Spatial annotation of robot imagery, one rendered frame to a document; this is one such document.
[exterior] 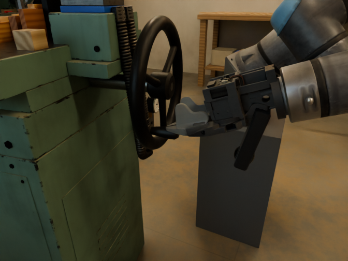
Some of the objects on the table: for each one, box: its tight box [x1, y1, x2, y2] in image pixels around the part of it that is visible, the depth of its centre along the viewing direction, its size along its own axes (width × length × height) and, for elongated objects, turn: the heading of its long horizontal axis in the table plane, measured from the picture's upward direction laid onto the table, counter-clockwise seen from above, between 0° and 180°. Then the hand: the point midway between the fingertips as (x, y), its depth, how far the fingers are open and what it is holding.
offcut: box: [12, 28, 49, 51], centre depth 48 cm, size 4×4×3 cm
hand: (173, 130), depth 50 cm, fingers closed
